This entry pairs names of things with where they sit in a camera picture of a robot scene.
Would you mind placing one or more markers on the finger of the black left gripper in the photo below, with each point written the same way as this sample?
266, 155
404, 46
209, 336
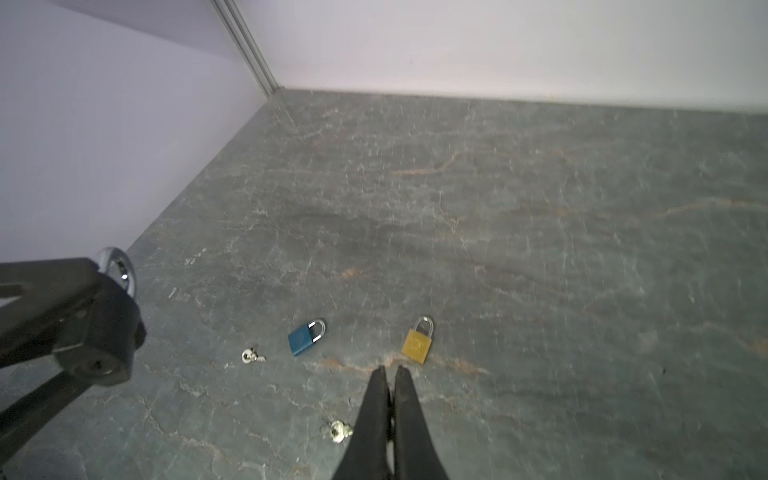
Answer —
28, 415
41, 293

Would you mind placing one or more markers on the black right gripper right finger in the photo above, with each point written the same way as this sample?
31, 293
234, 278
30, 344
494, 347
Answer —
414, 454

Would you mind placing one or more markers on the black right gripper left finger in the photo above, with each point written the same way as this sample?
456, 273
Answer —
366, 455

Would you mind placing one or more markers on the dark grey padlock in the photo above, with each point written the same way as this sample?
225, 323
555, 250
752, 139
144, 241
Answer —
98, 343

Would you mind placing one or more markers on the silver key near gripper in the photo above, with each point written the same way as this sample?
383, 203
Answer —
340, 431

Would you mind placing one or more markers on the small silver key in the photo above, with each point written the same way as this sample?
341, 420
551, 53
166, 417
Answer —
249, 356

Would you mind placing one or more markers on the brass padlock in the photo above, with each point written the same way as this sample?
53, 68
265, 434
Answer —
419, 339

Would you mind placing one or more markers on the blue padlock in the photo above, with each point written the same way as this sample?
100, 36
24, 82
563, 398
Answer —
305, 336

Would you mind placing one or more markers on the aluminium frame corner post left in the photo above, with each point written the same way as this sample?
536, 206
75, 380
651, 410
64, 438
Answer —
238, 30

